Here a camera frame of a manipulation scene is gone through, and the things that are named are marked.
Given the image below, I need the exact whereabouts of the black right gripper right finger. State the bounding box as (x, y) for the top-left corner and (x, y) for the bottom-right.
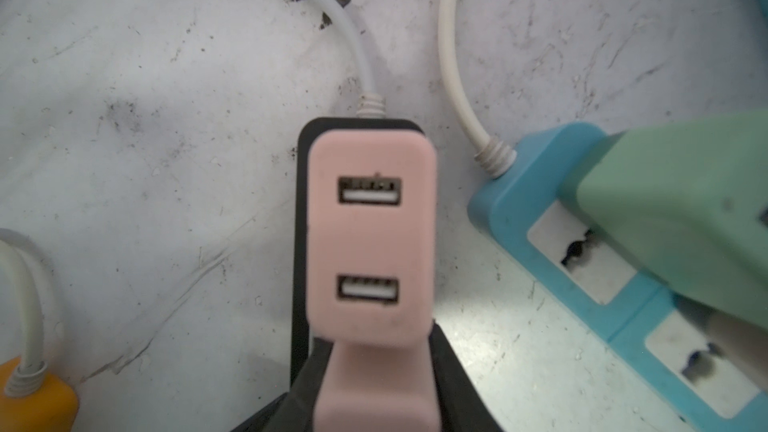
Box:
(429, 322), (501, 432)

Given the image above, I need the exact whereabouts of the cream power cable with plug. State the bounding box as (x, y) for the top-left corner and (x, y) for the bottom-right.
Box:
(437, 0), (518, 180)

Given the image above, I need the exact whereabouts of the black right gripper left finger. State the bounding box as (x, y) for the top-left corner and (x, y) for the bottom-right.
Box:
(233, 339), (333, 432)

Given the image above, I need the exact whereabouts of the pink usb charger plug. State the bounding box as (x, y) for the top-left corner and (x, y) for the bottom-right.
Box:
(306, 129), (441, 431)

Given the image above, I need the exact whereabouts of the black power strip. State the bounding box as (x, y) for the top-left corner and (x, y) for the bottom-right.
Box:
(289, 117), (424, 386)

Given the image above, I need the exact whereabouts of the beige pink charger plug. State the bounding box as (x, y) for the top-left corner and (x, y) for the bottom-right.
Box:
(704, 312), (767, 392)

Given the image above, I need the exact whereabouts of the orange power strip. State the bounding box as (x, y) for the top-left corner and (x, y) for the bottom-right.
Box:
(1, 358), (79, 432)

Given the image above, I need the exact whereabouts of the green usb charger plug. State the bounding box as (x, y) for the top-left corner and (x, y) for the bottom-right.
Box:
(558, 111), (767, 328)

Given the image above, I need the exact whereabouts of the teal rectangular power strip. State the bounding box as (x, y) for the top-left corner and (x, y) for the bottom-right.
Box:
(468, 122), (767, 431)

